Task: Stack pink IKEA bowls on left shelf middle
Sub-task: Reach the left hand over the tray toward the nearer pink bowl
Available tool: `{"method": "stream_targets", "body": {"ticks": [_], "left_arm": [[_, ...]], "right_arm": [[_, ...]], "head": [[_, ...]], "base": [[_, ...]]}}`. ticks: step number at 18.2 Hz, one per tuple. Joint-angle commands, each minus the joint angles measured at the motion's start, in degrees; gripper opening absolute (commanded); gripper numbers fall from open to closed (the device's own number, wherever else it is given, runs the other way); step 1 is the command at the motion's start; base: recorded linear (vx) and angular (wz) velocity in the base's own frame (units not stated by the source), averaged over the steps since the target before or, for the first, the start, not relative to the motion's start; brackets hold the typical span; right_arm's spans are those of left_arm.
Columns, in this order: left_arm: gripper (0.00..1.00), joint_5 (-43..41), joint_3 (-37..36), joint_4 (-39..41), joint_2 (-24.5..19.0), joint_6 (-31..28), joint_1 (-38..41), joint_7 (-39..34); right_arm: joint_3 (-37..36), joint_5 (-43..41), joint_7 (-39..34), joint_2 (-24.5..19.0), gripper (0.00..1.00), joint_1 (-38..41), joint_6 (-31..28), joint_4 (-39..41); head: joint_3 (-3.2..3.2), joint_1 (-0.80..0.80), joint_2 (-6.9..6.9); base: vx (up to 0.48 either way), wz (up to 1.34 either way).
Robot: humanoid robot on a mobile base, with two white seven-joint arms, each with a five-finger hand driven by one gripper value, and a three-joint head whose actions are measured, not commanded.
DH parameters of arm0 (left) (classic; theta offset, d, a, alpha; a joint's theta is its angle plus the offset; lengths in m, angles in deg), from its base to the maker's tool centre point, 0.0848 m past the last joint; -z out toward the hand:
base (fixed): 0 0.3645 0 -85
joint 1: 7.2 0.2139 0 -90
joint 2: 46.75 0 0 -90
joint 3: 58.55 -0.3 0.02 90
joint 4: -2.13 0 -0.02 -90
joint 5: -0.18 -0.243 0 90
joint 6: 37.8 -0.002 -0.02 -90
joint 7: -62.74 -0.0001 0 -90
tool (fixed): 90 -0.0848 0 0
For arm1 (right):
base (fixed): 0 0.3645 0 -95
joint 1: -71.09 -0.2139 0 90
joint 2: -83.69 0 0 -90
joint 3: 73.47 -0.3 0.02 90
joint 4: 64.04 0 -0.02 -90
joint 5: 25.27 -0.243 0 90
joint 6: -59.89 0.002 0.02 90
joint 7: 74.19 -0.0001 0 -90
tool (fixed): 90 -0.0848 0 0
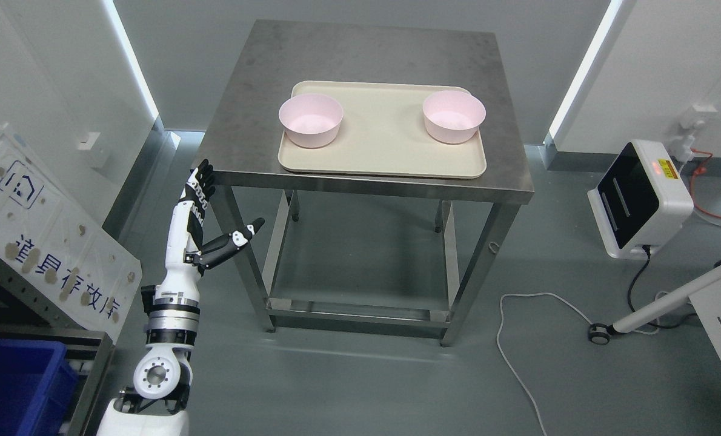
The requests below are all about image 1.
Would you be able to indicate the white sign board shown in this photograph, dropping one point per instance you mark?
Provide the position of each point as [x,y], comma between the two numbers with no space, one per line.
[49,240]

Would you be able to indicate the white wall socket plug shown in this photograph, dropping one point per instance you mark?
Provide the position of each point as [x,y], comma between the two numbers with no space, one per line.
[691,123]

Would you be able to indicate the white wall switch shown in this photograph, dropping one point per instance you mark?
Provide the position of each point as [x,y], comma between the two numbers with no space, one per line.
[88,140]

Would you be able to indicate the white stand leg with caster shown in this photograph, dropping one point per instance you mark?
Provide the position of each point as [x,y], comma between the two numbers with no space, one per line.
[707,285]

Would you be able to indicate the white black box device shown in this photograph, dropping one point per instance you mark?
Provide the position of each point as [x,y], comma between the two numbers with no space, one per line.
[641,201]

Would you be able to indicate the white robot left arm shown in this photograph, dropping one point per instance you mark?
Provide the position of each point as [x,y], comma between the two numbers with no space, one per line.
[156,402]

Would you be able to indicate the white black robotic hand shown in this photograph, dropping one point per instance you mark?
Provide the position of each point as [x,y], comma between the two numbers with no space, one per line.
[187,255]

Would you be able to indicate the pink bowl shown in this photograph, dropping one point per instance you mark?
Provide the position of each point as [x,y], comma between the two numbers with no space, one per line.
[452,116]
[311,120]

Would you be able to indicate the stainless steel table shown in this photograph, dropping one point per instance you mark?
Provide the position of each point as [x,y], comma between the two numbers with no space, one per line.
[474,216]

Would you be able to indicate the blue bin lower shelf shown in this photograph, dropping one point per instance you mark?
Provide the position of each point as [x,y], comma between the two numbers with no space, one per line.
[36,386]

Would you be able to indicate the beige plastic tray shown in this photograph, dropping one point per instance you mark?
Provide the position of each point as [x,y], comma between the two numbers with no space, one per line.
[382,134]

